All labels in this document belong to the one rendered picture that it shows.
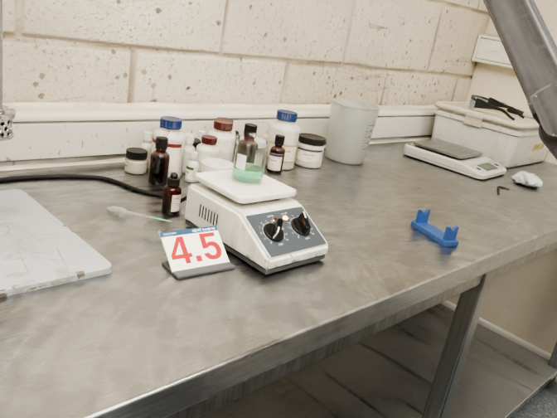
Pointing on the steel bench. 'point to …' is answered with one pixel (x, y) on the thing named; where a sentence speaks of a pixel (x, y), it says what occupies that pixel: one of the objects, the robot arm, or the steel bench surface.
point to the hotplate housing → (222, 206)
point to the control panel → (293, 240)
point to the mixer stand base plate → (41, 248)
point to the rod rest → (435, 230)
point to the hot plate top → (269, 191)
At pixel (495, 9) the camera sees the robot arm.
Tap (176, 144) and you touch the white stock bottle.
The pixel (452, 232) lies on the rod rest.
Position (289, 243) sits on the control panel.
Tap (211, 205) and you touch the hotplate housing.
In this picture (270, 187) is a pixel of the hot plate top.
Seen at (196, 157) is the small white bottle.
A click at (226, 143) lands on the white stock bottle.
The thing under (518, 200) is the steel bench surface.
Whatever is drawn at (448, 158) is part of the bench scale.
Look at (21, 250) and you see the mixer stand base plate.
